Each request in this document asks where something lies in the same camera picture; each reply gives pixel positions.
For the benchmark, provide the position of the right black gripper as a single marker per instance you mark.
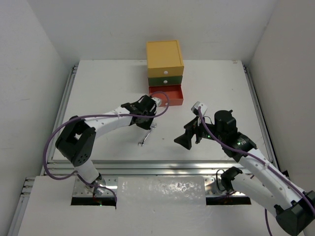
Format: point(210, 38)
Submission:
point(192, 127)

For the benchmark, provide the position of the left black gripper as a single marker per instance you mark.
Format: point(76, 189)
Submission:
point(147, 112)

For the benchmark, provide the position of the large silver wrench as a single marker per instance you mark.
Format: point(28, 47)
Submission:
point(142, 141)

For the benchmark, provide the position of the green drawer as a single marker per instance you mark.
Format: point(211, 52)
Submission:
point(165, 81)

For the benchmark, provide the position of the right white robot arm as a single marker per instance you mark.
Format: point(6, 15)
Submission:
point(292, 207)

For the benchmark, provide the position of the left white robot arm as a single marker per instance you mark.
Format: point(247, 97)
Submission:
point(77, 139)

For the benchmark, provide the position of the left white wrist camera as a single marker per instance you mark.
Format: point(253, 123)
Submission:
point(157, 101)

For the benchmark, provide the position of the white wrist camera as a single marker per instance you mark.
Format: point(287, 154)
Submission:
point(199, 106)
point(157, 101)

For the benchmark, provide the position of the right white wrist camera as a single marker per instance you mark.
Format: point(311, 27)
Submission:
point(199, 106)

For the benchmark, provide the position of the aluminium front rail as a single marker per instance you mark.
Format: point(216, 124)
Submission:
point(112, 170)

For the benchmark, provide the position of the right aluminium side rail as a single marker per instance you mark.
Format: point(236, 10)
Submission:
point(261, 120)

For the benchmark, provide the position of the aluminium side rail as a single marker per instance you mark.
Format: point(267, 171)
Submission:
point(61, 113)
point(261, 120)

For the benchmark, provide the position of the left aluminium side rail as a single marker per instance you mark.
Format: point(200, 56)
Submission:
point(61, 113)

